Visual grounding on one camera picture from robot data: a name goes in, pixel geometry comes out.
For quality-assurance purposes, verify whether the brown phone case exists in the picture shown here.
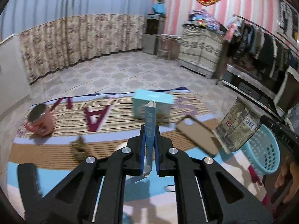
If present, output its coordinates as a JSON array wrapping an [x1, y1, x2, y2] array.
[[176, 115, 221, 157]]

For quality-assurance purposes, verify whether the cloth covered cabinet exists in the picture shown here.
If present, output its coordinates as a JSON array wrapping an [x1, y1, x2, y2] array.
[[178, 25, 224, 79]]

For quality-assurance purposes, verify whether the pile of folded clothes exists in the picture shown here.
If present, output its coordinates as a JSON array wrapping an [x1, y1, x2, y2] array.
[[188, 9, 221, 31]]

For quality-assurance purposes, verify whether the person's right hand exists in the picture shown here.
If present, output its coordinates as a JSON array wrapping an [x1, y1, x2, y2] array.
[[274, 154, 298, 204]]

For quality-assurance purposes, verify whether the white storage cabinet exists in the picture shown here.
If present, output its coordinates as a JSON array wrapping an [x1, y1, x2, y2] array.
[[0, 34, 31, 119]]

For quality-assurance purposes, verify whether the printed snack wrapper bag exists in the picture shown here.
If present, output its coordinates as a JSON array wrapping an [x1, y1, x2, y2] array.
[[212, 98, 261, 154]]

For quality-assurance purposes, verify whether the framed black white poster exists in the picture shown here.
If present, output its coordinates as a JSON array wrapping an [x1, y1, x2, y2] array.
[[279, 0, 298, 42]]

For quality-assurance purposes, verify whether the brown paper ball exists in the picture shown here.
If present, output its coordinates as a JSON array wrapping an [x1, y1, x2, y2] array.
[[70, 136, 89, 162]]

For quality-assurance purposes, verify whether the light blue tissue box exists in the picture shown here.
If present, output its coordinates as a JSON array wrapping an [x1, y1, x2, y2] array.
[[132, 90, 174, 122]]

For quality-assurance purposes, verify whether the white round soap bar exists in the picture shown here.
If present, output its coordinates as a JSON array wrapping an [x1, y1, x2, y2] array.
[[115, 143, 131, 154]]

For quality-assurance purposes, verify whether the low tv stand lace cover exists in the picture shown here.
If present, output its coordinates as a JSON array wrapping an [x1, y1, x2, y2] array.
[[221, 64, 284, 115]]

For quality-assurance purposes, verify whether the blue floral curtain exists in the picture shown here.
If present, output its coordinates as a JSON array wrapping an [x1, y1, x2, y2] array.
[[1, 0, 151, 83]]

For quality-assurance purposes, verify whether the light blue plastic basket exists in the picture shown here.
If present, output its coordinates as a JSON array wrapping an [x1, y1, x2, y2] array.
[[241, 124, 280, 176]]

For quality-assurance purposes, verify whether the pink cartoon mug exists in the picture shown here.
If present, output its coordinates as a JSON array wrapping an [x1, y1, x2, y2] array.
[[25, 103, 54, 136]]

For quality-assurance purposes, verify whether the grey water dispenser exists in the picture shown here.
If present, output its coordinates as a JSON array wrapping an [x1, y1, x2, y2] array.
[[142, 14, 166, 55]]

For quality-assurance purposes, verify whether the clothes rack with garments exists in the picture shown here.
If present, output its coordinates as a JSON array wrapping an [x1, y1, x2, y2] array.
[[222, 14, 298, 90]]

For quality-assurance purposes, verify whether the colourful cartoon table blanket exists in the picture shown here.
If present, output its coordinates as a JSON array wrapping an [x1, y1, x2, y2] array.
[[7, 88, 266, 223]]

